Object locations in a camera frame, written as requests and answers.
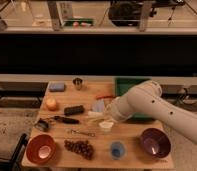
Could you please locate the grey blue cloth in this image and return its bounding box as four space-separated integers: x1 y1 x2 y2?
92 99 106 112

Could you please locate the bunch of dark grapes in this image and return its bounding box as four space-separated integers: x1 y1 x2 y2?
64 140 94 160

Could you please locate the orange fruit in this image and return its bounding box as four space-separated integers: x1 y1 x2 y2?
45 98 57 111

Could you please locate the black rectangular block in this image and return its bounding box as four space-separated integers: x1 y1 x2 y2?
64 105 84 116

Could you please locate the blue plastic cup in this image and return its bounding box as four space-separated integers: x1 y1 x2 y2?
110 142 126 160

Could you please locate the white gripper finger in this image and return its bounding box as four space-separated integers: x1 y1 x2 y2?
88 111 103 117

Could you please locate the white plastic cup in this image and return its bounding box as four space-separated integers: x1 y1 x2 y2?
99 121 114 132

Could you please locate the blue sponge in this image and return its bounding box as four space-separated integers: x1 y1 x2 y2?
48 83 65 92

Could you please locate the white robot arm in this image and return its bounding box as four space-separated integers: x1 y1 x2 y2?
88 80 197 144

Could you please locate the black handled tool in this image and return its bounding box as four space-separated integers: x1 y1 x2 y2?
53 116 79 124

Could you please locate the metal clip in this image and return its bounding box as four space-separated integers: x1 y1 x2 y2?
34 119 49 132

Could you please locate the green plastic tray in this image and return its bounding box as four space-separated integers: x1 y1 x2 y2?
115 77 153 122

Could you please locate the red bowl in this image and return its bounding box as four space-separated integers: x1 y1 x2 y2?
26 134 56 165

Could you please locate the purple bowl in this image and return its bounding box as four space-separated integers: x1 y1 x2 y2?
140 128 171 158

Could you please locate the small metal cup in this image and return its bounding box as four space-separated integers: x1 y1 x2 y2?
73 78 83 90

